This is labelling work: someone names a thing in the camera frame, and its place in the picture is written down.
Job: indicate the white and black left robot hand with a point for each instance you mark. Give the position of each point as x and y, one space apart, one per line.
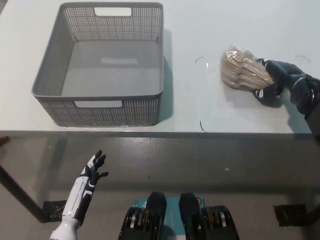
77 195

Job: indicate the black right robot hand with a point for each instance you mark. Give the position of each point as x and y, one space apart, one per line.
301 92

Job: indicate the clear bag of wooden cutlery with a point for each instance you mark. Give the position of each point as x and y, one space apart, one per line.
242 72

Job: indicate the black and teal robot body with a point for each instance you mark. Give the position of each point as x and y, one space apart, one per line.
155 220

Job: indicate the grey perforated plastic basket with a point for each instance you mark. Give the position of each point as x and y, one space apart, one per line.
72 110

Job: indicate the brown wooden object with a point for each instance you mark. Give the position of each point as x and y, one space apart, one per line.
2 142

